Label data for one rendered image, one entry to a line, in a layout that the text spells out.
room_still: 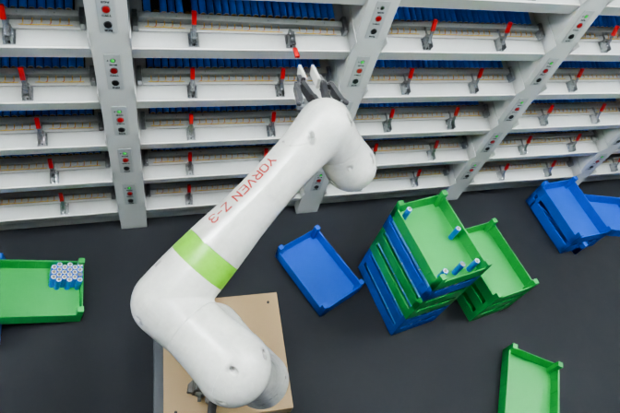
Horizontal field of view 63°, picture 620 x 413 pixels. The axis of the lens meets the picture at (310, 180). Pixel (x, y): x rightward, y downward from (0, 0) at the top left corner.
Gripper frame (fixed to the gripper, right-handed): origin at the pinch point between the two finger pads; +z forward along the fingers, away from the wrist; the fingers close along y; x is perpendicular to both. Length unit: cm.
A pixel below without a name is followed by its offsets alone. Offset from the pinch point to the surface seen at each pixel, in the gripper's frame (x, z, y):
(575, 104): -33, 30, 130
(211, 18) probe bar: 4.4, 21.4, -22.2
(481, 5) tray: 15, 14, 53
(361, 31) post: 5.2, 14.7, 18.5
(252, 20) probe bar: 4.2, 21.3, -11.2
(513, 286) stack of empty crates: -81, -22, 91
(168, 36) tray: 0.3, 19.0, -33.6
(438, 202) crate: -50, -2, 56
